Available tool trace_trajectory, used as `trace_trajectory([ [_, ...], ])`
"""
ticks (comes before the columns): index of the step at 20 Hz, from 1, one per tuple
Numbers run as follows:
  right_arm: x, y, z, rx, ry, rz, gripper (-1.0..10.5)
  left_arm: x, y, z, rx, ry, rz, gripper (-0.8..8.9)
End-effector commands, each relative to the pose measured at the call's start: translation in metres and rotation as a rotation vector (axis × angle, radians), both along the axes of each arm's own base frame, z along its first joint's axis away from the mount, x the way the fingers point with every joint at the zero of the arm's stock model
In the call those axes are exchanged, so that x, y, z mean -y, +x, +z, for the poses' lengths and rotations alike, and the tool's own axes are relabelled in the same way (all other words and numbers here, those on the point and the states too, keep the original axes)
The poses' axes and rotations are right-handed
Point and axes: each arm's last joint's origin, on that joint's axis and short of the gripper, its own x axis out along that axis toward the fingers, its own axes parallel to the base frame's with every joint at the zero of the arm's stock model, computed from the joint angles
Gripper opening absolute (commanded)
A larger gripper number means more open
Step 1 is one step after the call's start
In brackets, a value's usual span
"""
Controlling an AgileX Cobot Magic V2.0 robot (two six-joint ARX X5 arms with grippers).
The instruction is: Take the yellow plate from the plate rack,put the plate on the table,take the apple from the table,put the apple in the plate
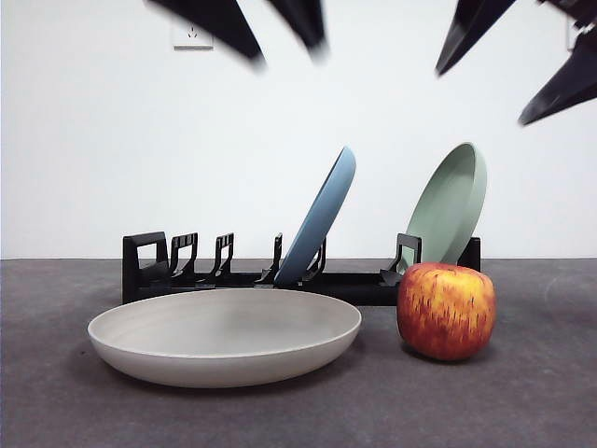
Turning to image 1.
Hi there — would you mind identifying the green plate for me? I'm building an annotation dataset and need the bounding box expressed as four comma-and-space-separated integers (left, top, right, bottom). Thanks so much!
403, 142, 489, 271

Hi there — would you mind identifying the black plate rack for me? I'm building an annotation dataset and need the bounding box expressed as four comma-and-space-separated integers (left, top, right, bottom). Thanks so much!
121, 231, 482, 307

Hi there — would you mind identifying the pale yellow plate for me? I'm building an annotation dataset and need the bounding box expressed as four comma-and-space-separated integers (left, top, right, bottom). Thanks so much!
87, 287, 364, 389

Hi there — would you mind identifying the blue plate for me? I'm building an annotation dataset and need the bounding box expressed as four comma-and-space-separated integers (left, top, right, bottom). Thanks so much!
273, 146, 358, 285

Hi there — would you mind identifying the red yellow apple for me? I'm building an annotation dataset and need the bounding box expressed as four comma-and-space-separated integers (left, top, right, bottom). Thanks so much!
396, 261, 496, 363

